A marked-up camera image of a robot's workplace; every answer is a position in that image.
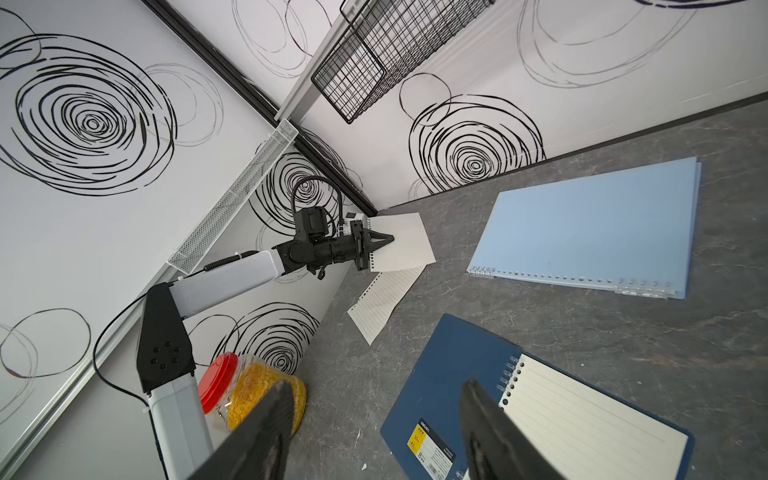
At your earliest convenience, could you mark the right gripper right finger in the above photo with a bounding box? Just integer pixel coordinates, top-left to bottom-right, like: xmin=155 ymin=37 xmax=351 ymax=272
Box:
xmin=459 ymin=380 xmax=563 ymax=479

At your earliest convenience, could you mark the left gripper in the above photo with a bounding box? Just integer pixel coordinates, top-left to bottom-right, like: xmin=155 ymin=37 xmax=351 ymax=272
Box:
xmin=317 ymin=220 xmax=395 ymax=271

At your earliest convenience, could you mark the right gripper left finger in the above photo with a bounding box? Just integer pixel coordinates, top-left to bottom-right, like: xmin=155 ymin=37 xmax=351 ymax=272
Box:
xmin=190 ymin=381 xmax=295 ymax=479

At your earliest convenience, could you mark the torn white lined page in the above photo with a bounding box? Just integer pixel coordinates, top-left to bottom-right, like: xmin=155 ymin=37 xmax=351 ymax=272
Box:
xmin=368 ymin=213 xmax=436 ymax=272

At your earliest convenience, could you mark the torn lined paper page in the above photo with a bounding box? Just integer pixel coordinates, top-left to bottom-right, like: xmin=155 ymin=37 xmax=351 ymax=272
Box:
xmin=347 ymin=266 xmax=425 ymax=345

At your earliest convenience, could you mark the dark blue notebook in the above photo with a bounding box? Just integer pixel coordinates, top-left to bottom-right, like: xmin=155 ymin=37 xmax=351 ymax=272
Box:
xmin=381 ymin=315 xmax=695 ymax=479

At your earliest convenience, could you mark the light blue notebook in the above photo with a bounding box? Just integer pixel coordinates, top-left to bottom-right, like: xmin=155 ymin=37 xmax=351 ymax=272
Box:
xmin=467 ymin=157 xmax=702 ymax=300

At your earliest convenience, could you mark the red lid yellow jar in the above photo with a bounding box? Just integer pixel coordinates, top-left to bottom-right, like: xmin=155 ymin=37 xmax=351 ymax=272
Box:
xmin=198 ymin=353 xmax=307 ymax=435

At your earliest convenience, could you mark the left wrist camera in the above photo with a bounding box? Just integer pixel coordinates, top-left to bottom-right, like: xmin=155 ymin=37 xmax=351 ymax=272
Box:
xmin=342 ymin=211 xmax=370 ymax=235

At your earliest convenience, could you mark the aluminium wall rail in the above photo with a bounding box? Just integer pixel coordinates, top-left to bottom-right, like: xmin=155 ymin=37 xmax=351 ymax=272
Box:
xmin=274 ymin=0 xmax=364 ymax=122

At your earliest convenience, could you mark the black wire basket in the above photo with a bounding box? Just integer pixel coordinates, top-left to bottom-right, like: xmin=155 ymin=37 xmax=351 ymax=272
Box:
xmin=311 ymin=0 xmax=494 ymax=124

